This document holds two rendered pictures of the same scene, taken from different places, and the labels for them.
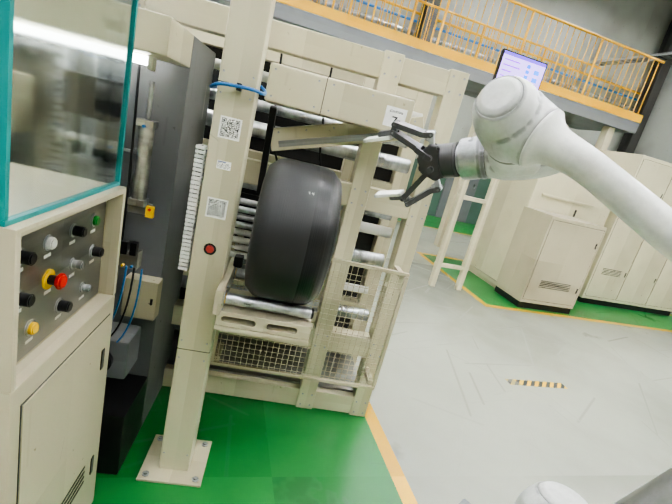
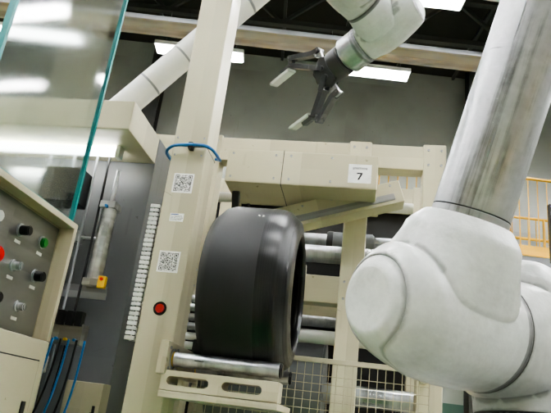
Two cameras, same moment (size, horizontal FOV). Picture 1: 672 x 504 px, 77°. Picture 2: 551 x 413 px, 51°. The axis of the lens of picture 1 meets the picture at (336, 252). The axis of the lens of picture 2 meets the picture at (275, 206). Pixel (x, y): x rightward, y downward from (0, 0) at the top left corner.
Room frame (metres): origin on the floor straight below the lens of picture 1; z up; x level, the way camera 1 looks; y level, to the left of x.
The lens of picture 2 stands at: (-0.23, -0.48, 0.76)
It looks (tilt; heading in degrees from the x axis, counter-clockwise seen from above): 20 degrees up; 19
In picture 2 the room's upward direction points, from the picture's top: 7 degrees clockwise
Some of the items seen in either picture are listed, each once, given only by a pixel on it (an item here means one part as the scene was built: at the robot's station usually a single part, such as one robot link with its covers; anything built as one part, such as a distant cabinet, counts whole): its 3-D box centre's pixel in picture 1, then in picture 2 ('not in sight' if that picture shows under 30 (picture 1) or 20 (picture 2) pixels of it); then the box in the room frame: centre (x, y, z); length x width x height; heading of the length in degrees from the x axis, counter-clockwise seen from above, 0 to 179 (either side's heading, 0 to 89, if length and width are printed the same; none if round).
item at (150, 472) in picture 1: (177, 458); not in sight; (1.56, 0.47, 0.01); 0.27 x 0.27 x 0.02; 9
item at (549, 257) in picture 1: (547, 260); not in sight; (5.65, -2.81, 0.62); 0.90 x 0.56 x 1.25; 108
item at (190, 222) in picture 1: (194, 209); (146, 270); (1.52, 0.55, 1.19); 0.05 x 0.04 x 0.48; 9
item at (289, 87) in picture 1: (338, 102); (302, 180); (1.94, 0.15, 1.71); 0.61 x 0.25 x 0.15; 99
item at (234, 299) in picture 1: (269, 305); (225, 365); (1.49, 0.20, 0.90); 0.35 x 0.05 x 0.05; 99
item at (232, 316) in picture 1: (264, 320); (221, 387); (1.49, 0.20, 0.83); 0.36 x 0.09 x 0.06; 99
